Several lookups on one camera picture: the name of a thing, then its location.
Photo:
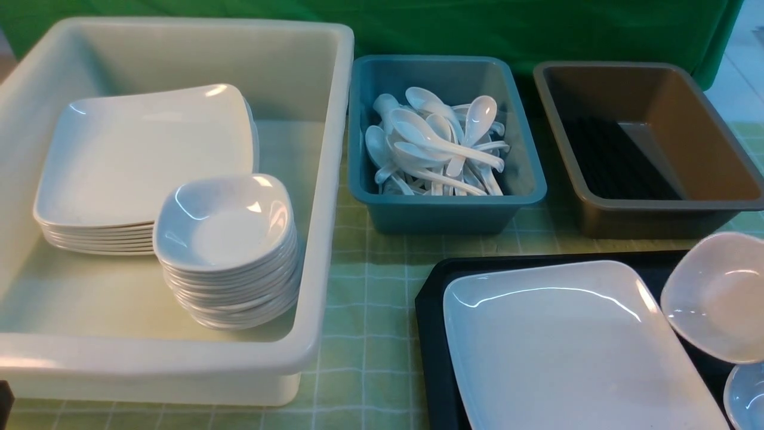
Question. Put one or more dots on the large white square rice plate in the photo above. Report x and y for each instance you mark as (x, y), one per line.
(575, 346)

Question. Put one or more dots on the white small bowl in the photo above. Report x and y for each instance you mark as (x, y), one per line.
(714, 297)
(743, 396)

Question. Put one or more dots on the white soup spoon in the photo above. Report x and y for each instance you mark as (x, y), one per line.
(417, 131)

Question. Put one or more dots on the pile of white soup spoons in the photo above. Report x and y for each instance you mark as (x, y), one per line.
(408, 169)

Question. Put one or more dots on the teal plastic bin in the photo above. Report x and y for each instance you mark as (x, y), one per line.
(456, 80)

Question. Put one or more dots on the green checkered tablecloth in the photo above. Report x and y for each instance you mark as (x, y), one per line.
(368, 371)

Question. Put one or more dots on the stack of white small bowls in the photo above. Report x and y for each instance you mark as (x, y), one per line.
(230, 251)

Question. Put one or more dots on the black serving tray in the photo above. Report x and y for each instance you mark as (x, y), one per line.
(444, 402)

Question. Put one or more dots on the black chopsticks in bin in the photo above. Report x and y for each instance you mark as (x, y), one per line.
(612, 164)

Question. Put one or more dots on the brown plastic bin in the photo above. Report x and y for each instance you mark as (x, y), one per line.
(674, 124)

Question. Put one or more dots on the stack of white square plates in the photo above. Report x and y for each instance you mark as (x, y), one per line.
(113, 160)

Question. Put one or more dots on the large white plastic tub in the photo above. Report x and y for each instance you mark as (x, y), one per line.
(107, 329)

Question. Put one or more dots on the green backdrop cloth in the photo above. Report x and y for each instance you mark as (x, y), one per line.
(690, 34)

